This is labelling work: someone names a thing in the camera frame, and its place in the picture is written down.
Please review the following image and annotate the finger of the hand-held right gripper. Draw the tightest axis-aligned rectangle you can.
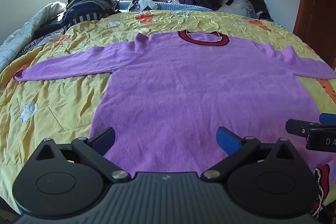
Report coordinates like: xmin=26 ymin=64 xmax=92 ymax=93
xmin=319 ymin=113 xmax=336 ymax=125
xmin=286 ymin=119 xmax=319 ymax=138

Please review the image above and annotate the wooden door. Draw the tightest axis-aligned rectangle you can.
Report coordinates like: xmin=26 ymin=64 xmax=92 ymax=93
xmin=293 ymin=0 xmax=336 ymax=69

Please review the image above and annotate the yellow carrot print blanket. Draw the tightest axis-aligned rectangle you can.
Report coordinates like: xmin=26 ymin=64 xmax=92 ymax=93
xmin=0 ymin=10 xmax=336 ymax=214

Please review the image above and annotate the zebra striped cloth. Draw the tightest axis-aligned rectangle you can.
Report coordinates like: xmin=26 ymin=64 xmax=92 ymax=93
xmin=16 ymin=34 xmax=57 ymax=56

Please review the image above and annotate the clear plastic wrapped bundle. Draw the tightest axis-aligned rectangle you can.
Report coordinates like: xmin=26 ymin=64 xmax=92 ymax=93
xmin=218 ymin=0 xmax=256 ymax=17

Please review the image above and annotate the white plastic bag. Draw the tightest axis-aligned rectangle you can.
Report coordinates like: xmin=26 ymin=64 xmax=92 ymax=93
xmin=129 ymin=0 xmax=158 ymax=11

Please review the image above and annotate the black backpack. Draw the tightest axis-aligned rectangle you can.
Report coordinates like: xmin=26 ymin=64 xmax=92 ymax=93
xmin=246 ymin=0 xmax=273 ymax=22

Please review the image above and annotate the pile of dark folded clothes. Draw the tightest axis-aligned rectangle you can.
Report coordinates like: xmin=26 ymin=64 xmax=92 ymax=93
xmin=60 ymin=0 xmax=121 ymax=29

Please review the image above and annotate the blue quilted bed cover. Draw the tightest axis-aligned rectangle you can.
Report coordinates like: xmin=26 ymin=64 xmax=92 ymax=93
xmin=114 ymin=0 xmax=214 ymax=13

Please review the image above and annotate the white quilt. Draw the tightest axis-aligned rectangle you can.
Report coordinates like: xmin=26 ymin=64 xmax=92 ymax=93
xmin=0 ymin=2 xmax=67 ymax=75

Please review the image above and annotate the purple sweater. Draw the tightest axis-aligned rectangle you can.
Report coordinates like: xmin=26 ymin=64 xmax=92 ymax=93
xmin=14 ymin=30 xmax=336 ymax=219

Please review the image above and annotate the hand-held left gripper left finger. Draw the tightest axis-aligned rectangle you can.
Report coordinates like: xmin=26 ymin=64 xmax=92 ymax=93
xmin=34 ymin=126 xmax=132 ymax=183

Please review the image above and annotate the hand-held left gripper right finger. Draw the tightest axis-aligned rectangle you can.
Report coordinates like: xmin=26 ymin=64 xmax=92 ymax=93
xmin=201 ymin=126 xmax=302 ymax=183

